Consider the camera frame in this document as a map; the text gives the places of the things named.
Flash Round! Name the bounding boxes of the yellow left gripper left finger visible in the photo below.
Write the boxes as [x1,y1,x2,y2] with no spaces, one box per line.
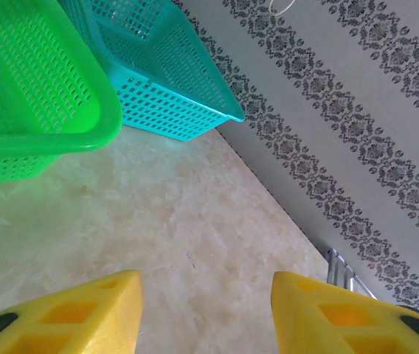
[0,270,143,354]

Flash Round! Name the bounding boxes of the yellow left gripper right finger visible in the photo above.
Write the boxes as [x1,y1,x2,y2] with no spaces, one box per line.
[271,271,419,354]

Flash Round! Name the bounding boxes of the green plastic basket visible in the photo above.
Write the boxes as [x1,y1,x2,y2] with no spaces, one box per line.
[0,0,124,187]

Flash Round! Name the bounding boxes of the teal plastic basket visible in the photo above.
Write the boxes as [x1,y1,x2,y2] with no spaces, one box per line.
[58,0,246,143]

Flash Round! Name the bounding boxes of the aluminium side rail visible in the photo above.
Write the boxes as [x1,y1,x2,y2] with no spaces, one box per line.
[324,247,378,302]

